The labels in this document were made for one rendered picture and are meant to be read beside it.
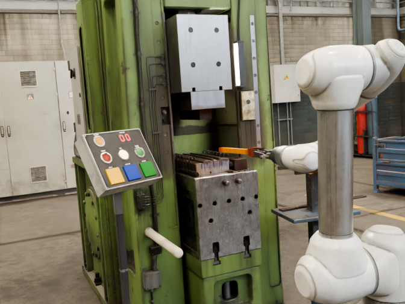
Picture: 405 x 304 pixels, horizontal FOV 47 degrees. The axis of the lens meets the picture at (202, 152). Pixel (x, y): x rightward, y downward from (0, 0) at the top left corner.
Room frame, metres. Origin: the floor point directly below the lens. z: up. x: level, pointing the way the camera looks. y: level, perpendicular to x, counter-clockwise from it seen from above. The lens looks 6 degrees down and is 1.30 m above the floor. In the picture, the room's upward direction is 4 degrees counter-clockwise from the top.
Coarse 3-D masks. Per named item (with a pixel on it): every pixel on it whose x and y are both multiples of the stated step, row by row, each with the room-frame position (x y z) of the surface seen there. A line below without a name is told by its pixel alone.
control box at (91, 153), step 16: (80, 144) 2.09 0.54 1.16; (96, 144) 2.10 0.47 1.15; (112, 144) 2.16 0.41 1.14; (128, 144) 2.22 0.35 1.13; (144, 144) 2.29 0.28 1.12; (96, 160) 2.05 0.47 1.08; (112, 160) 2.10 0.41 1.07; (128, 160) 2.17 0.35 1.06; (144, 160) 2.23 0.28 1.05; (96, 176) 2.03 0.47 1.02; (144, 176) 2.17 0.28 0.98; (160, 176) 2.24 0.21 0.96; (96, 192) 2.04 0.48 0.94; (112, 192) 2.07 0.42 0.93
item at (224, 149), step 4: (220, 148) 2.45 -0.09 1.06; (224, 148) 2.40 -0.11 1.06; (228, 148) 2.36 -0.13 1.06; (232, 148) 2.33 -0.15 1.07; (236, 148) 2.31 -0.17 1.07; (240, 148) 2.29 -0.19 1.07; (244, 148) 2.27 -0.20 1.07; (252, 148) 2.15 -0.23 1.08; (256, 148) 2.11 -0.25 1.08; (260, 148) 2.09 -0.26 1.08; (264, 148) 2.10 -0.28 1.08; (224, 152) 2.41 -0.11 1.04; (228, 152) 2.36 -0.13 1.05; (232, 152) 2.33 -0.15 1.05; (236, 152) 2.29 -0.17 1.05; (240, 152) 2.25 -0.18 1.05; (244, 152) 2.21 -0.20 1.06; (248, 152) 2.16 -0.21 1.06; (252, 156) 2.15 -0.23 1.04
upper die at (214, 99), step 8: (176, 96) 2.67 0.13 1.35; (184, 96) 2.56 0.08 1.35; (192, 96) 2.49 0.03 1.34; (200, 96) 2.51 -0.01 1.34; (208, 96) 2.52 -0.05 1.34; (216, 96) 2.54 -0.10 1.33; (224, 96) 2.56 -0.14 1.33; (176, 104) 2.68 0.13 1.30; (184, 104) 2.57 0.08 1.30; (192, 104) 2.49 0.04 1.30; (200, 104) 2.50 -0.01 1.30; (208, 104) 2.52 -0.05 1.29; (216, 104) 2.54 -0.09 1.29; (224, 104) 2.56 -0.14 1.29
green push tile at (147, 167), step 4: (140, 164) 2.19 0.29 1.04; (144, 164) 2.21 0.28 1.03; (148, 164) 2.22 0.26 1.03; (144, 168) 2.19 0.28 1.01; (148, 168) 2.21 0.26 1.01; (152, 168) 2.22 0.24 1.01; (144, 172) 2.18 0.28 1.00; (148, 172) 2.19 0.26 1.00; (152, 172) 2.21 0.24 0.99; (148, 176) 2.18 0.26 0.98
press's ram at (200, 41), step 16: (176, 16) 2.46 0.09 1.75; (192, 16) 2.50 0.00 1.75; (208, 16) 2.54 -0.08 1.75; (224, 16) 2.58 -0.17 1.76; (176, 32) 2.48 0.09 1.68; (192, 32) 2.50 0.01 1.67; (208, 32) 2.53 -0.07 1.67; (224, 32) 2.57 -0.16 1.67; (176, 48) 2.49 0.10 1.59; (192, 48) 2.49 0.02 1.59; (208, 48) 2.53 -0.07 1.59; (224, 48) 2.57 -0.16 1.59; (176, 64) 2.51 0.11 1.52; (192, 64) 2.50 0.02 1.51; (208, 64) 2.53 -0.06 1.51; (224, 64) 2.57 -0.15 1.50; (176, 80) 2.52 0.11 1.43; (192, 80) 2.49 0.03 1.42; (208, 80) 2.53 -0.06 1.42; (224, 80) 2.57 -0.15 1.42
